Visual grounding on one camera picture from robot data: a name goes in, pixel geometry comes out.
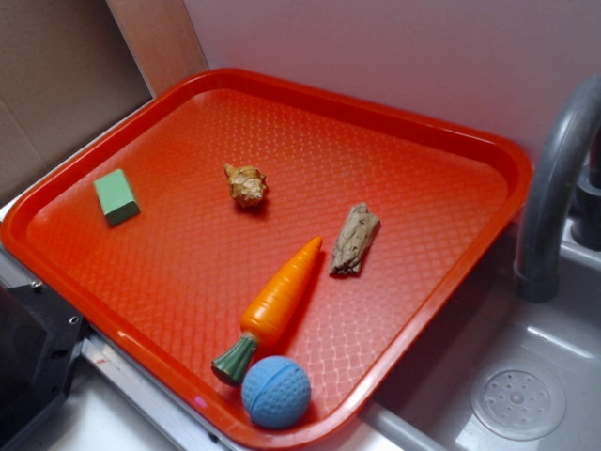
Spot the grey toy sink basin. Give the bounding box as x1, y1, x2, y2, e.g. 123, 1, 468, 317
362, 232, 600, 450

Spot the brown cardboard panel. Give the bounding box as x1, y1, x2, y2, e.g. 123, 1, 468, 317
1, 1, 150, 204

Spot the grey wood chip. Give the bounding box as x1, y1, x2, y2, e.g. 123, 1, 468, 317
329, 203, 381, 277

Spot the blue dimpled ball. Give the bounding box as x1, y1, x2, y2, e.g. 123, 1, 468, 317
241, 356, 312, 429

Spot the orange toy carrot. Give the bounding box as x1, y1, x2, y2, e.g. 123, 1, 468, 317
211, 237, 323, 387

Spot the tan seashell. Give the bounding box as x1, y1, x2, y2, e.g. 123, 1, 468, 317
223, 163, 268, 209

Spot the orange plastic tray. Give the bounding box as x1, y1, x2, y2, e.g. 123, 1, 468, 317
1, 70, 532, 450

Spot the grey toy faucet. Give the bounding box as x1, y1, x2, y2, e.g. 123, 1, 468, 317
514, 75, 600, 303

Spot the green rectangular block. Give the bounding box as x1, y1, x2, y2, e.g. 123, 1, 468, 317
93, 169, 141, 226

